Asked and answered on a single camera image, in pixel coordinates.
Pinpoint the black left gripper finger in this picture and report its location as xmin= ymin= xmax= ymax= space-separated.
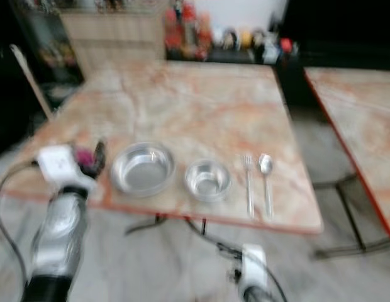
xmin=91 ymin=139 xmax=107 ymax=177

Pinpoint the large steel bowl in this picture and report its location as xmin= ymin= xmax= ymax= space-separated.
xmin=109 ymin=141 xmax=176 ymax=198

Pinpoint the steel fork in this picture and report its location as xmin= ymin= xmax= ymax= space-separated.
xmin=242 ymin=152 xmax=256 ymax=220

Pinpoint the wooden chair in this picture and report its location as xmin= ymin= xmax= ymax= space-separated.
xmin=9 ymin=43 xmax=56 ymax=121

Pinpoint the small steel bowl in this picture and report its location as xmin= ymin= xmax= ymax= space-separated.
xmin=184 ymin=159 xmax=233 ymax=204

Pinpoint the steel spoon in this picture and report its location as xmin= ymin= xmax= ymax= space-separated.
xmin=257 ymin=152 xmax=276 ymax=221

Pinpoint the light wooden cabinet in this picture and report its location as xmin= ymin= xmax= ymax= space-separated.
xmin=59 ymin=11 xmax=168 ymax=80

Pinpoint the black glass display shelf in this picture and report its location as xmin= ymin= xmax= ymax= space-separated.
xmin=9 ymin=0 xmax=86 ymax=104

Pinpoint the red bottles cluster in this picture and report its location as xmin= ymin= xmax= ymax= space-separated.
xmin=163 ymin=2 xmax=213 ymax=59

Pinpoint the yellow jar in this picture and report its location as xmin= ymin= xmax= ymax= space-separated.
xmin=239 ymin=28 xmax=255 ymax=50

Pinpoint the small red round object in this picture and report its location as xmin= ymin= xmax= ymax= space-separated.
xmin=279 ymin=36 xmax=294 ymax=54

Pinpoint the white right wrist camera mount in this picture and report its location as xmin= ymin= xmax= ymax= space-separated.
xmin=239 ymin=243 xmax=269 ymax=294

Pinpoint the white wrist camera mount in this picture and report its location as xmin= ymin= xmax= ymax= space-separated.
xmin=36 ymin=145 xmax=96 ymax=193
xmin=239 ymin=243 xmax=269 ymax=294

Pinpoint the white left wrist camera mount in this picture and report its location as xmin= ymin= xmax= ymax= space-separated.
xmin=36 ymin=145 xmax=96 ymax=193

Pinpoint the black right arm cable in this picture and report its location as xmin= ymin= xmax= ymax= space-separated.
xmin=182 ymin=217 xmax=241 ymax=259

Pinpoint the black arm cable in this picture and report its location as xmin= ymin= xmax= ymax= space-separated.
xmin=182 ymin=217 xmax=241 ymax=259
xmin=0 ymin=162 xmax=46 ymax=302

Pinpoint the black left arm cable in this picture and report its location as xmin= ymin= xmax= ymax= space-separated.
xmin=0 ymin=162 xmax=46 ymax=302

